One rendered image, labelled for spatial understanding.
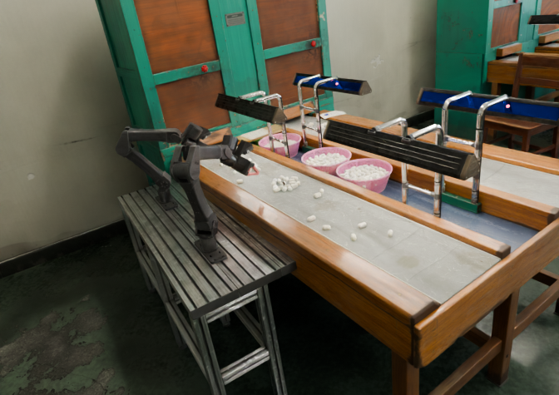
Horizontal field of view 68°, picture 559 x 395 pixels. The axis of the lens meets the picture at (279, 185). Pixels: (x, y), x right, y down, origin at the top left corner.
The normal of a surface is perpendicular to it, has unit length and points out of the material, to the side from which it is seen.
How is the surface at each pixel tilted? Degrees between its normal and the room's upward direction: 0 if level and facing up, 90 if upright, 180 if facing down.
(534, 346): 0
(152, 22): 90
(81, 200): 90
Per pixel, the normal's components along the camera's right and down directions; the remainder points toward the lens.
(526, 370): -0.13, -0.90
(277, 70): 0.57, 0.28
